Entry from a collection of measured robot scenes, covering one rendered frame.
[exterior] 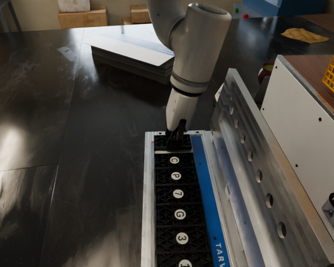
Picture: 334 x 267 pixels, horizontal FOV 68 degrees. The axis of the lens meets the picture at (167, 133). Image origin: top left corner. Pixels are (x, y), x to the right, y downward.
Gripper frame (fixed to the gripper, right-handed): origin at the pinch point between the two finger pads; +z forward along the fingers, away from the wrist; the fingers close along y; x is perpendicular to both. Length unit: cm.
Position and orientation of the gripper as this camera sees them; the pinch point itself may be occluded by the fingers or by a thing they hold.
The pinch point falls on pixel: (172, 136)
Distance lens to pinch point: 65.0
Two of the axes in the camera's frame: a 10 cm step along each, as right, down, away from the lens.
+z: -2.1, 7.5, 6.3
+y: 0.5, 6.5, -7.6
